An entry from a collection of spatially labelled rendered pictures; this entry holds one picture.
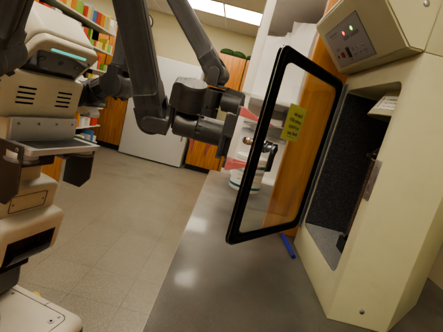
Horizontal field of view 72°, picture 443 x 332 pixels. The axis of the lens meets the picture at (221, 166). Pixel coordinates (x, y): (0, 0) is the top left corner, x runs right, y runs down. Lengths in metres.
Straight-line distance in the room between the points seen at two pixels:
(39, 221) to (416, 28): 1.03
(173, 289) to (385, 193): 0.39
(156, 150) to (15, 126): 4.75
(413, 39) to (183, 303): 0.54
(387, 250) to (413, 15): 0.37
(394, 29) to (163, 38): 5.90
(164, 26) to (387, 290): 6.07
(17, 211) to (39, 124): 0.27
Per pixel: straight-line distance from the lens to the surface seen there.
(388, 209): 0.59
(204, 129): 0.66
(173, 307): 0.53
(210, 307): 0.55
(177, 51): 6.26
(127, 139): 5.73
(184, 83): 0.64
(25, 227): 1.05
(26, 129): 0.95
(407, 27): 0.58
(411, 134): 0.58
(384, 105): 0.68
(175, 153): 5.53
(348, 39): 0.73
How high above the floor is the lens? 1.25
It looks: 11 degrees down
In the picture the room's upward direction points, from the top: 15 degrees clockwise
